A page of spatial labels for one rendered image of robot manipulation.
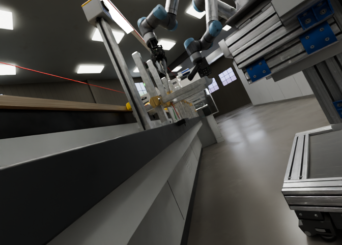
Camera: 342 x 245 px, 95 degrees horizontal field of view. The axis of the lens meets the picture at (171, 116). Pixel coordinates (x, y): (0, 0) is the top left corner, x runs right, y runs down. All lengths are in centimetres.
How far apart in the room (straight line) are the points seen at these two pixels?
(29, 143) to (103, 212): 28
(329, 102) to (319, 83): 11
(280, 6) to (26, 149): 88
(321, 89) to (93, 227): 109
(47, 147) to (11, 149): 8
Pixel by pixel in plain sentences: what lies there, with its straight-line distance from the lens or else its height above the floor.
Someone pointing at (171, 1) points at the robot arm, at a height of 137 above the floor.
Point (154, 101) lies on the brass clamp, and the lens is 79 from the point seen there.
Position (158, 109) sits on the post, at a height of 79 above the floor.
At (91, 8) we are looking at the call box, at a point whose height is 118.
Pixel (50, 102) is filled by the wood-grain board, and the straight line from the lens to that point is 59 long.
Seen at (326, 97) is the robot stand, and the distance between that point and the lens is 112.
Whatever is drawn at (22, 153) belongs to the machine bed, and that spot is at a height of 76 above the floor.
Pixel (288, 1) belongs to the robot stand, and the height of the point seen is 91.
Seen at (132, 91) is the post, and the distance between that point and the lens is 58.
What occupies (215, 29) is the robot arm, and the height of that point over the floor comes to 110.
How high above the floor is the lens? 67
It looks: 5 degrees up
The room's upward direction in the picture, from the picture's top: 24 degrees counter-clockwise
